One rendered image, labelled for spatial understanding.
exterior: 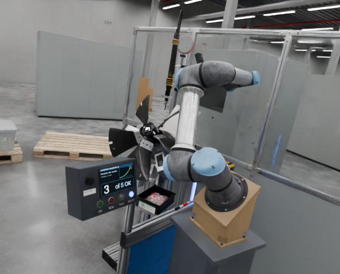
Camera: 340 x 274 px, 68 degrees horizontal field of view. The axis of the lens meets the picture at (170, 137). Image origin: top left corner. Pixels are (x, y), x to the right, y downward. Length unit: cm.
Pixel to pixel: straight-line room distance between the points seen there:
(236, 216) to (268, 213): 120
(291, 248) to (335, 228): 36
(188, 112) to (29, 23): 1274
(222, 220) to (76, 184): 56
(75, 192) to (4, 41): 1275
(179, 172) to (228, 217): 26
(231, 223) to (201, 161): 27
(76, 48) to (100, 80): 96
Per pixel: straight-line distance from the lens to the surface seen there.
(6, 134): 429
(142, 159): 174
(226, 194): 104
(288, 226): 223
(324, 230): 217
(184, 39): 241
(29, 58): 1360
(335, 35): 205
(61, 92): 705
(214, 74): 113
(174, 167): 103
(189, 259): 118
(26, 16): 1364
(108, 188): 102
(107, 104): 735
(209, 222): 112
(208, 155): 96
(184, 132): 107
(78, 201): 99
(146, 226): 138
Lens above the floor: 163
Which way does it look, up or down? 14 degrees down
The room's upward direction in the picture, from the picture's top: 10 degrees clockwise
